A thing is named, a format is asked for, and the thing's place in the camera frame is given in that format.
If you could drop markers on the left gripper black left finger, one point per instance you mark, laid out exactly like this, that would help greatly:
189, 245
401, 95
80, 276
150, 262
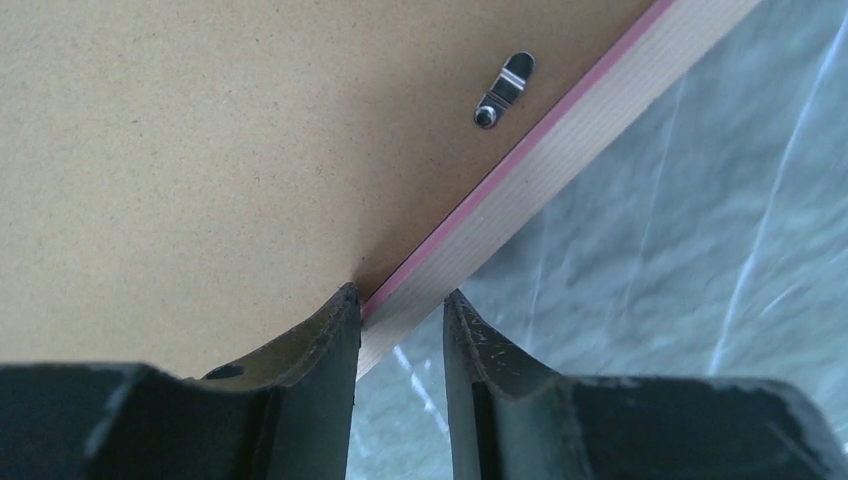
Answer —
283, 411

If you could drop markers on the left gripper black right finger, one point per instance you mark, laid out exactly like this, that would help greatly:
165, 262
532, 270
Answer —
512, 417

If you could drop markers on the pink picture frame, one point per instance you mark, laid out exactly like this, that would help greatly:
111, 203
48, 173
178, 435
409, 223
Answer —
182, 181

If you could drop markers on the metal frame turn clip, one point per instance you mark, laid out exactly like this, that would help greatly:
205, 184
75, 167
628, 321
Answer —
508, 86

